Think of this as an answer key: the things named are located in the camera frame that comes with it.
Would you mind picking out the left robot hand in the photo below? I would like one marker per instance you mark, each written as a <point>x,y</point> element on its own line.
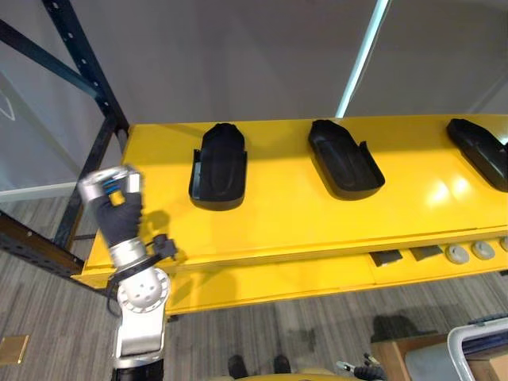
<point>116,212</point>

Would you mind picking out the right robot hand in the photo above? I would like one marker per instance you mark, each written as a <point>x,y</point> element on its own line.
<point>362,370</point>

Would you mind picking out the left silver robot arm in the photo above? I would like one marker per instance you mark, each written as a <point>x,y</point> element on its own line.
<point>139,301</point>

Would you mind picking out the yellow metal shelf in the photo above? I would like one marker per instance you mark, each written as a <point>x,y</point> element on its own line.
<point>301,222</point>

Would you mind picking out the brown cardboard box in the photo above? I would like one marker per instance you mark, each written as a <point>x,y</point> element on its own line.
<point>401,353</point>

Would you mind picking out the yellow robot torso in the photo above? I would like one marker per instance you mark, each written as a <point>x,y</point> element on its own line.
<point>293,376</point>

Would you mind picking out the dark right robot foot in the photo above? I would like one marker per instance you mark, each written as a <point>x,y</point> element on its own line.
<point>282,363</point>

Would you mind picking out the dark robot foot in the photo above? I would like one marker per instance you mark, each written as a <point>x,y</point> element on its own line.
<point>282,363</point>
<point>237,366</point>

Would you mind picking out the grey plastic bin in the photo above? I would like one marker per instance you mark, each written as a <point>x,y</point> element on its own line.
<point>468,345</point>

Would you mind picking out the black plastic housing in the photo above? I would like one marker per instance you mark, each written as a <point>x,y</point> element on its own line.
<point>346,159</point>
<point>480,152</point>
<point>219,166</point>

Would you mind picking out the black flat square part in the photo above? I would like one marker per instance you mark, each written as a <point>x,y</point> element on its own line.
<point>386,258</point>
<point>426,252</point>

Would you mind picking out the dark left robot foot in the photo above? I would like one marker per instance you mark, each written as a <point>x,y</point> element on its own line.
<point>237,366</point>

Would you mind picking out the grey round cap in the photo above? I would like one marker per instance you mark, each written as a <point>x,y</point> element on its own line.
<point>456,254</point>
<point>482,249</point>
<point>505,243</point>

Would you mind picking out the brass floor plate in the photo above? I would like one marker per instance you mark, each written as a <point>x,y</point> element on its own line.
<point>13,349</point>

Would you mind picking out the dark steel rack frame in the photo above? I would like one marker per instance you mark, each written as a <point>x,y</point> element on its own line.
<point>79,119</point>

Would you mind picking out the white glass partition frame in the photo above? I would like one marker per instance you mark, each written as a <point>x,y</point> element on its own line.
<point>362,55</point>

